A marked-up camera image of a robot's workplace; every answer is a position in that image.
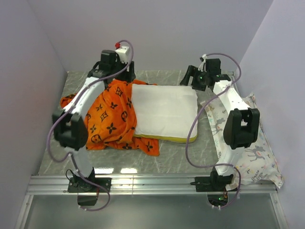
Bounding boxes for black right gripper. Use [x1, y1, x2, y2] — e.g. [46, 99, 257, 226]
[179, 66, 209, 92]

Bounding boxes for white pillow yellow edge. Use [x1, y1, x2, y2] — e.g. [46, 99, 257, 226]
[132, 84, 198, 143]

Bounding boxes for orange patterned pillowcase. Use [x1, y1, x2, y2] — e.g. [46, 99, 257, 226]
[59, 79, 160, 157]

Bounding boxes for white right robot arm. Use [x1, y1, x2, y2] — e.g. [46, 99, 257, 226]
[180, 54, 260, 191]

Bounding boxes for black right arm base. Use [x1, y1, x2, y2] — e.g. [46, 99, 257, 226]
[190, 173, 233, 207]

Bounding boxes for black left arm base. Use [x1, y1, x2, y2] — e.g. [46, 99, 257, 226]
[67, 175, 112, 208]

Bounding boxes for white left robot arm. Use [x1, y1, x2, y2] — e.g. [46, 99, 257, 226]
[49, 46, 135, 192]

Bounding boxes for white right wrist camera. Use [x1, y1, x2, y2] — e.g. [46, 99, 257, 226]
[198, 54, 208, 72]

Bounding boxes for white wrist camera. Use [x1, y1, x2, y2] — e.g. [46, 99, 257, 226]
[115, 42, 130, 64]
[198, 54, 208, 72]

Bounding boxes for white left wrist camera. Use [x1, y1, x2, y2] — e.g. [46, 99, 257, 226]
[115, 42, 130, 64]

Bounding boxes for aluminium mounting rail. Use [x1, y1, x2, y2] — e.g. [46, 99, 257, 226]
[26, 174, 278, 196]

